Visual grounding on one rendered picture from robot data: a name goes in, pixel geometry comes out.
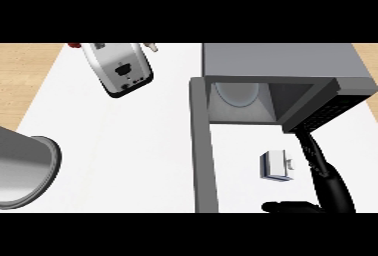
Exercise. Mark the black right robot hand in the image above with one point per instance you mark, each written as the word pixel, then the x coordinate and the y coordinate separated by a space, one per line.
pixel 335 190

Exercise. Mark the white blue milk carton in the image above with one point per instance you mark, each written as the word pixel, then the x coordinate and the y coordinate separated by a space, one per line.
pixel 274 165

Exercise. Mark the grey microwave door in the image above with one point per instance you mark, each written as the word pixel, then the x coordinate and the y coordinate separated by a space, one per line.
pixel 202 150

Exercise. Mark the glass microwave turntable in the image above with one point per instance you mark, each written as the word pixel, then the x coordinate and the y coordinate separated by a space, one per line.
pixel 236 93

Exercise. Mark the grey microwave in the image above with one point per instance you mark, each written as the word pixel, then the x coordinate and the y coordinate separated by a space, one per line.
pixel 274 61

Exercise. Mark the small beige object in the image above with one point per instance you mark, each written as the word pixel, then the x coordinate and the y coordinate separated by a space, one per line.
pixel 152 47

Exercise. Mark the white silver toaster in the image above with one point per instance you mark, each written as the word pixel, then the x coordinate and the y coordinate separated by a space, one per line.
pixel 119 68

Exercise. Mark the silver metal cylinder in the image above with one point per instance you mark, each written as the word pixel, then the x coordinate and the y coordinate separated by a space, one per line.
pixel 23 166

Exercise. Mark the small red object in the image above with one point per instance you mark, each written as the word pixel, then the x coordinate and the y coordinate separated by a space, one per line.
pixel 73 45

